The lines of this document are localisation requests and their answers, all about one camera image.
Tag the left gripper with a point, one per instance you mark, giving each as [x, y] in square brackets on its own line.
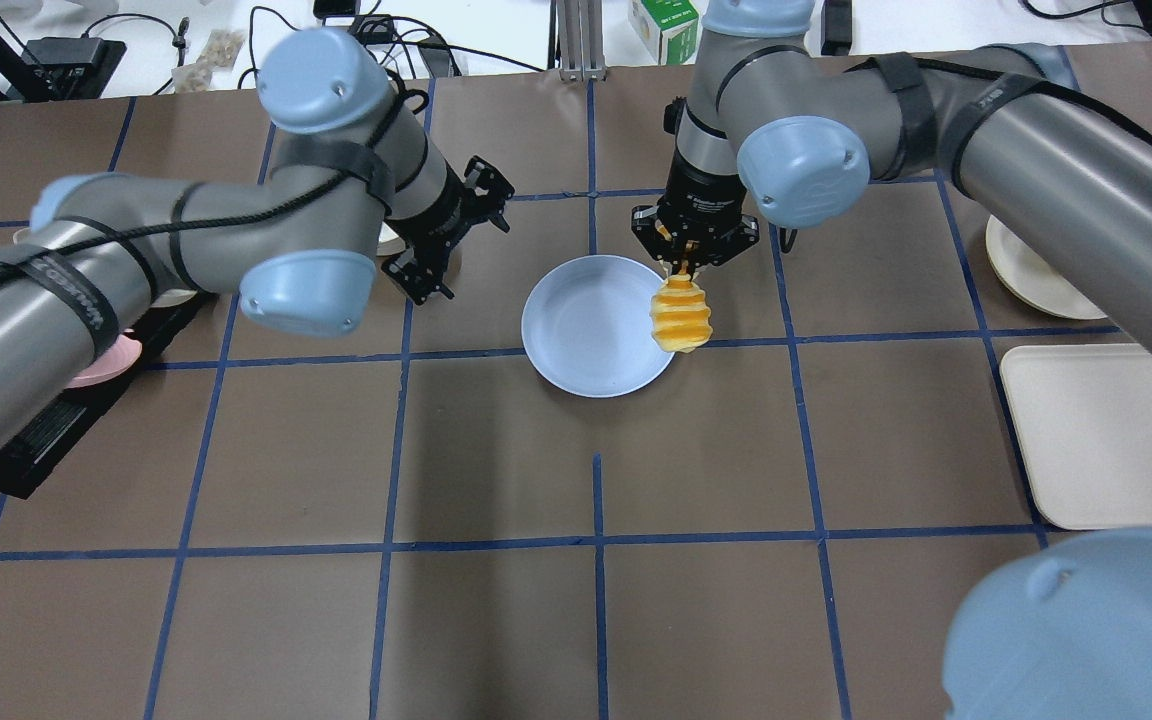
[439, 221]

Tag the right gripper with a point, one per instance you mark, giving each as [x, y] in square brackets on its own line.
[701, 193]

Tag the striped yellow bread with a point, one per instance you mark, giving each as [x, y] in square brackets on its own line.
[680, 315]

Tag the blue plate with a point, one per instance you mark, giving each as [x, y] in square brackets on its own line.
[586, 327]

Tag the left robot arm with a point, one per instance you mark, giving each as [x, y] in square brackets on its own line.
[358, 189]

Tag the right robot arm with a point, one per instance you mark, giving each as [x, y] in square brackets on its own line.
[1065, 633]

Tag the pink plate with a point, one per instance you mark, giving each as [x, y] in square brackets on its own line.
[120, 358]

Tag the cream plate under lemon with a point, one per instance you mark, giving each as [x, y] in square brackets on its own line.
[1030, 278]

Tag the black plate rack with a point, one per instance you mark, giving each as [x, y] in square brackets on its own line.
[29, 458]

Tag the cream bowl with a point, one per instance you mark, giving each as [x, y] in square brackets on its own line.
[389, 242]

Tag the green white box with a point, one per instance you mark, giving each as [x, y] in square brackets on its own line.
[669, 30]

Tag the black power adapter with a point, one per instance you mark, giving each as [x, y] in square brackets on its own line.
[836, 27]

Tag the white rectangular tray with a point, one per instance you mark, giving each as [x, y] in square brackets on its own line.
[1083, 418]

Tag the aluminium frame post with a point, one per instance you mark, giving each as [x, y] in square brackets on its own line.
[576, 46]

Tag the black camera stand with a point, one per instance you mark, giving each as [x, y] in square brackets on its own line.
[56, 68]

